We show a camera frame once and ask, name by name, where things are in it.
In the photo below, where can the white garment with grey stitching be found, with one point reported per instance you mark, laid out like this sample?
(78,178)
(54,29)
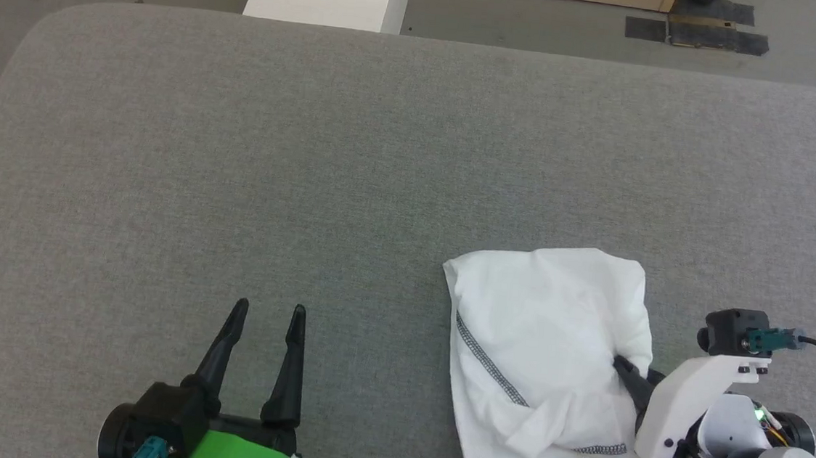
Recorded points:
(552,342)

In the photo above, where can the small black floor tape patch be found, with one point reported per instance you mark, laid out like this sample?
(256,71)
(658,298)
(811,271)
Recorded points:
(646,29)

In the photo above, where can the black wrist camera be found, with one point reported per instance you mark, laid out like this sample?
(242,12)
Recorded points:
(735,331)
(152,420)

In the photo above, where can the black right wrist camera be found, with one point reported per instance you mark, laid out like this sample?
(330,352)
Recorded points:
(735,331)

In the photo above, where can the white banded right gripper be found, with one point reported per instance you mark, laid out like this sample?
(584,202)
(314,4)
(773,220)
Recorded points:
(685,404)

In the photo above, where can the brown floor plate black tape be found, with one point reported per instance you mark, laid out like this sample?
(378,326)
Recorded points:
(718,36)

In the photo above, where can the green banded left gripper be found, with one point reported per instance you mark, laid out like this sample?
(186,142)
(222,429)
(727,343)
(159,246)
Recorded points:
(244,456)

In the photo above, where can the long black floor tape strip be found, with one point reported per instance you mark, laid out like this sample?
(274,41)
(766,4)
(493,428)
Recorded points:
(716,11)

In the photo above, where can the grey fabric sofa seat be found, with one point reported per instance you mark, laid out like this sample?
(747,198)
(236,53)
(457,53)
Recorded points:
(238,172)

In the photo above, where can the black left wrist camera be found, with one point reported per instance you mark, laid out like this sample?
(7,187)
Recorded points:
(152,420)

